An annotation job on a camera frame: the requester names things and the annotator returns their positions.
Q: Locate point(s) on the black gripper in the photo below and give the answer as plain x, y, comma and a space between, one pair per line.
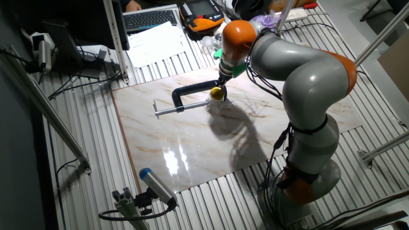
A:
224, 76

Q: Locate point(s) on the gold metal jar lid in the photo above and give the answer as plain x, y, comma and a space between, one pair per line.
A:
217, 94

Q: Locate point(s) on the person's forearm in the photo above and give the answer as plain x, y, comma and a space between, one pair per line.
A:
133, 6

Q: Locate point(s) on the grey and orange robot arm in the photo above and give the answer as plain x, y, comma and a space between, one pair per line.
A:
313, 83

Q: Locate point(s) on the clear glass jar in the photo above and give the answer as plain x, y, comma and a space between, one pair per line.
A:
211, 103

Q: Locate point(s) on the black metal C-clamp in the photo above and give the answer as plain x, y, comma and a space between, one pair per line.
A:
191, 89

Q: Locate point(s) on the translucent plastic cup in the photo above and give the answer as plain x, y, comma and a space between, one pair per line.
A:
207, 45

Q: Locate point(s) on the white plastic bottle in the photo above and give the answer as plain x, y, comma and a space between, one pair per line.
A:
219, 29

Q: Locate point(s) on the orange and black teach pendant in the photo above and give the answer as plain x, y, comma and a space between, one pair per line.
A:
201, 16

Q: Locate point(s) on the marble pattern board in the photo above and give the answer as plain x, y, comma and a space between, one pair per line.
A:
191, 150

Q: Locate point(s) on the purple plastic bag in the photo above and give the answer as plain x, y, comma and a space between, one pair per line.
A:
266, 19

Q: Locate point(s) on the printed white paper sheets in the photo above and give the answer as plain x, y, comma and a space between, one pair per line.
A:
156, 44

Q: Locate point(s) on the black round spool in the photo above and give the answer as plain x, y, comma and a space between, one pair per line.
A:
252, 9

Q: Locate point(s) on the silver pole with base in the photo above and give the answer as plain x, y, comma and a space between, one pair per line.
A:
286, 14

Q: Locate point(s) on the black computer keyboard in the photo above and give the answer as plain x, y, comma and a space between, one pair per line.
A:
150, 19

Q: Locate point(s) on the white power strip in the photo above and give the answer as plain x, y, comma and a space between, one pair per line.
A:
295, 14

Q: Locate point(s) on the black computer monitor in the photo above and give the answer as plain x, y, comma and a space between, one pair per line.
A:
96, 19

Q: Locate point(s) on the brown cardboard sheet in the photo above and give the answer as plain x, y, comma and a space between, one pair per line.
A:
396, 70

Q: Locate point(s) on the long diagonal aluminium beam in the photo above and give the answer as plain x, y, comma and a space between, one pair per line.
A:
48, 108

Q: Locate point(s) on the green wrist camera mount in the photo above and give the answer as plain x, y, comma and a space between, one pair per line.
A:
239, 69

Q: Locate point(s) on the upright aluminium frame profile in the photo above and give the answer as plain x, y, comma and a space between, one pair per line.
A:
115, 41

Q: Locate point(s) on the silver camera with blue cap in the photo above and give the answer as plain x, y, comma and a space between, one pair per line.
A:
158, 187

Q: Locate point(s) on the short aluminium profile post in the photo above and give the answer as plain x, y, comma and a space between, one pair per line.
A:
129, 207

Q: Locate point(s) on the grey camera on stand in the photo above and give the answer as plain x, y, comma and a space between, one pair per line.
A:
44, 52

